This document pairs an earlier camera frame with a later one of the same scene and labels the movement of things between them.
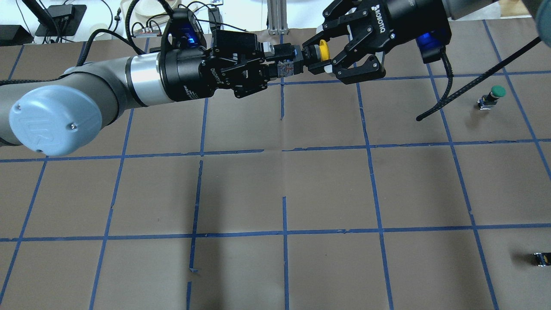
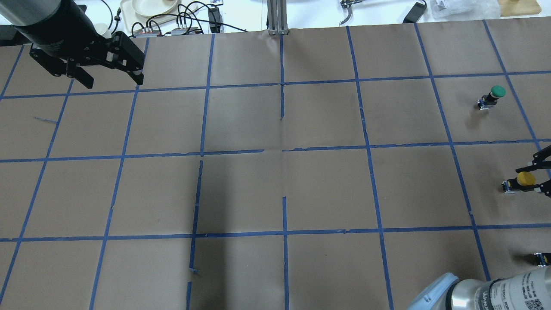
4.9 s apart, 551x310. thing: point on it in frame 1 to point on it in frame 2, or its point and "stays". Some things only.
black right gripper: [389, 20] to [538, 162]
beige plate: [152, 7] stays
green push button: [486, 101] stays
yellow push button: [292, 58] to [525, 178]
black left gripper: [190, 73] to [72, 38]
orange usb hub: [147, 32] stays
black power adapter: [215, 19] stays
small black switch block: [543, 259] stays
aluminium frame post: [277, 13] stays
